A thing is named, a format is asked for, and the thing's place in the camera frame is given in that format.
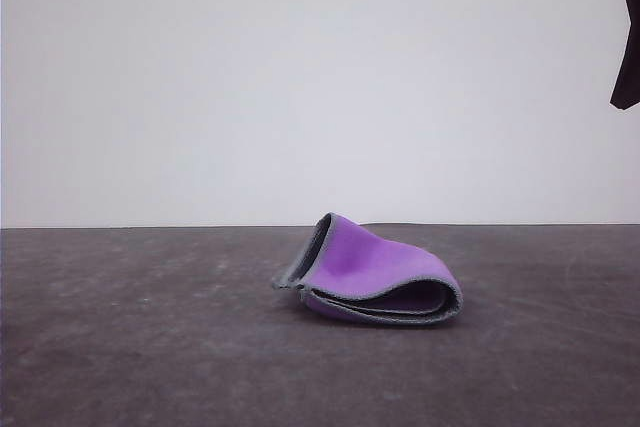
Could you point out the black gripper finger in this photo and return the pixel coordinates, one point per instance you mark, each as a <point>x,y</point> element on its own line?
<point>631,57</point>

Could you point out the purple towel with grey hem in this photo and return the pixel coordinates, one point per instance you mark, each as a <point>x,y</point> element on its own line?
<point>365,267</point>

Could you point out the grey table cloth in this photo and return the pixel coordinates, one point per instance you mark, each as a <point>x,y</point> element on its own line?
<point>150,347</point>

